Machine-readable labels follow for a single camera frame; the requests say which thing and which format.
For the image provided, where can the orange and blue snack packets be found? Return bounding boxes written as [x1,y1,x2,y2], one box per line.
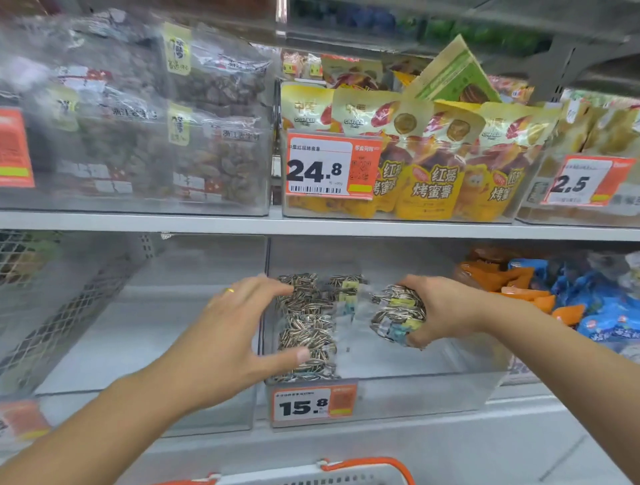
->
[452,239,640,388]

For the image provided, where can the sunflower seed packets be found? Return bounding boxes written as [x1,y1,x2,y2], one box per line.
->
[272,272,341,383]

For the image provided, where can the empty clear plastic bin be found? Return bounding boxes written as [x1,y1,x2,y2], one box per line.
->
[0,232,271,438]

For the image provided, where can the white store shelf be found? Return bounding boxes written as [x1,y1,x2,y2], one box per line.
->
[0,0,640,485]

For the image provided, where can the person's right hand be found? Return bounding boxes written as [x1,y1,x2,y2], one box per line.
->
[399,273,493,350]

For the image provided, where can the bin of yellow snacks 2.5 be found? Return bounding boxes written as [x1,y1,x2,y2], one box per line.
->
[519,89,640,226]

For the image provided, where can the person's right forearm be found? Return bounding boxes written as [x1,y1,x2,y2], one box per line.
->
[475,299,640,480]

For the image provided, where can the white orange shopping basket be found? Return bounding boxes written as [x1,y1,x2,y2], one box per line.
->
[152,456,417,485]

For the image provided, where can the stack of yellow snack bags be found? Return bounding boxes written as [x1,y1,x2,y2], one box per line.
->
[279,52,563,222]

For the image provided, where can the clear bin of nut bags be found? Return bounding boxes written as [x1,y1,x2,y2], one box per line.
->
[9,9,273,206]

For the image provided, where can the orange white price tag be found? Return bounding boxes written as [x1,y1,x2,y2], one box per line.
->
[0,107,36,189]
[0,399,53,443]
[542,153,637,209]
[269,382,359,428]
[285,129,383,201]

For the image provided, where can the green beige snack bag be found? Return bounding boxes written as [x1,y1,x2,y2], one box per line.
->
[403,33,502,105]

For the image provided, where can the person's left hand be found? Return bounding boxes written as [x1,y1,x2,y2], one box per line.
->
[147,274,312,416]

